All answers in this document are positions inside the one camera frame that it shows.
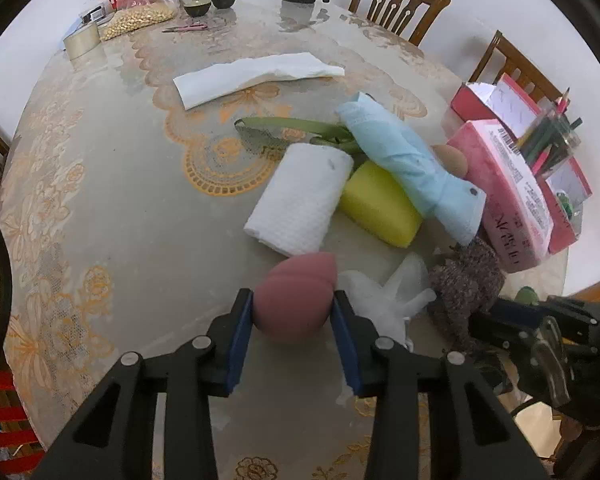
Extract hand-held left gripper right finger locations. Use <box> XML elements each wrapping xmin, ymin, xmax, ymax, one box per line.
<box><xmin>330</xmin><ymin>290</ymin><xmax>548</xmax><ymax>480</ymax></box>

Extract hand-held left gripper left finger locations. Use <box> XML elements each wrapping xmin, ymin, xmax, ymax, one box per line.
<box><xmin>30</xmin><ymin>287</ymin><xmax>255</xmax><ymax>480</ymax></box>

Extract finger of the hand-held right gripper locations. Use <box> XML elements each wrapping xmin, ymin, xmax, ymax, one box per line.
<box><xmin>495</xmin><ymin>296</ymin><xmax>600</xmax><ymax>326</ymax></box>
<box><xmin>467</xmin><ymin>311</ymin><xmax>537</xmax><ymax>357</ymax></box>

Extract brown knitted cloth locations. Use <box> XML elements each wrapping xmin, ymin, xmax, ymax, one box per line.
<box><xmin>428</xmin><ymin>237</ymin><xmax>507</xmax><ymax>353</ymax></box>

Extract pink makeup sponge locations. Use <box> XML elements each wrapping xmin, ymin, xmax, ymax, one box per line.
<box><xmin>252</xmin><ymin>253</ymin><xmax>340</xmax><ymax>345</ymax></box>

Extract yellow sponge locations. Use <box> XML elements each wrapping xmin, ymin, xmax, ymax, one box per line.
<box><xmin>339</xmin><ymin>160</ymin><xmax>425</xmax><ymax>249</ymax></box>

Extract green ribbon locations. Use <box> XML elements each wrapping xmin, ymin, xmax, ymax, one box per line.
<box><xmin>234</xmin><ymin>116</ymin><xmax>366</xmax><ymax>158</ymax></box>

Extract white plastic glove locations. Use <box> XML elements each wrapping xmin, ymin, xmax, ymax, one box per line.
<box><xmin>337</xmin><ymin>252</ymin><xmax>438</xmax><ymax>351</ymax></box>

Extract pink tissue pack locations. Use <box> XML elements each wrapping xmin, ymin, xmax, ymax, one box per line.
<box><xmin>447</xmin><ymin>120</ymin><xmax>556</xmax><ymax>275</ymax></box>

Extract white rolled towel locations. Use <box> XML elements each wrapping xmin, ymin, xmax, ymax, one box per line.
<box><xmin>243</xmin><ymin>143</ymin><xmax>355</xmax><ymax>257</ymax></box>

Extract beige makeup sponge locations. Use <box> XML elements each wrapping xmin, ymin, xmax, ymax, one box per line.
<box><xmin>431</xmin><ymin>144</ymin><xmax>468</xmax><ymax>180</ymax></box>

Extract pen holder with pencils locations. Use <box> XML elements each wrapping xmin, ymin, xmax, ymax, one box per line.
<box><xmin>512</xmin><ymin>87</ymin><xmax>585</xmax><ymax>173</ymax></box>

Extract lace tablecloth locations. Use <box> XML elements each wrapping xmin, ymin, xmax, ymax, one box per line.
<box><xmin>0</xmin><ymin>0</ymin><xmax>568</xmax><ymax>480</ymax></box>

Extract light blue rolled cloth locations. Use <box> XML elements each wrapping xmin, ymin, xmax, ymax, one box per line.
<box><xmin>336</xmin><ymin>92</ymin><xmax>487</xmax><ymax>246</ymax></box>

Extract white papers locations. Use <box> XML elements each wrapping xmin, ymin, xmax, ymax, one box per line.
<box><xmin>472</xmin><ymin>74</ymin><xmax>546</xmax><ymax>141</ymax></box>

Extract red box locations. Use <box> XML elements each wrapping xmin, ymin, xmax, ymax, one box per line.
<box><xmin>450</xmin><ymin>74</ymin><xmax>593</xmax><ymax>256</ymax></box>

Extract red stool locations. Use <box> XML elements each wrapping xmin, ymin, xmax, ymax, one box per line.
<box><xmin>0</xmin><ymin>367</ymin><xmax>46</xmax><ymax>466</ymax></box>

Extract white folded cloth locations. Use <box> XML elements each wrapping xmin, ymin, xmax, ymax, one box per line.
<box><xmin>173</xmin><ymin>52</ymin><xmax>346</xmax><ymax>111</ymax></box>

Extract bag of peanuts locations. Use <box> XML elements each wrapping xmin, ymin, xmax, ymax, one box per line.
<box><xmin>100</xmin><ymin>2</ymin><xmax>178</xmax><ymax>42</ymax></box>

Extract clear tape roll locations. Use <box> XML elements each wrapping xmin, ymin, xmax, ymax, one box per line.
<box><xmin>62</xmin><ymin>24</ymin><xmax>101</xmax><ymax>59</ymax></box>

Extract small black and white box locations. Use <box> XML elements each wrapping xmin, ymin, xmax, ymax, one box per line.
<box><xmin>77</xmin><ymin>5</ymin><xmax>106</xmax><ymax>26</ymax></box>

